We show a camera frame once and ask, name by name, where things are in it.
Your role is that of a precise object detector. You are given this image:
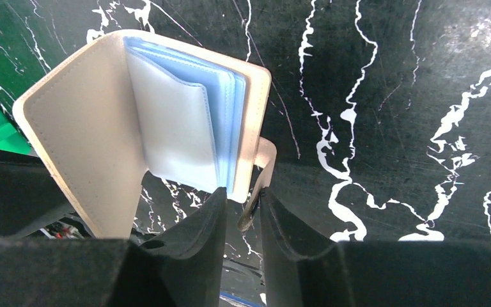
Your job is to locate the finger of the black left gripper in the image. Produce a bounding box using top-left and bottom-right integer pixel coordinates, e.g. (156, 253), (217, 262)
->
(0, 150), (74, 237)

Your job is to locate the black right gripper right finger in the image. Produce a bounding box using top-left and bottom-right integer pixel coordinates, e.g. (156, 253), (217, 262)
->
(260, 188), (491, 306)

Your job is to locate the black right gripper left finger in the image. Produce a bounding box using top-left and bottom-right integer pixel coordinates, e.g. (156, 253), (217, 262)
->
(0, 188), (228, 306)

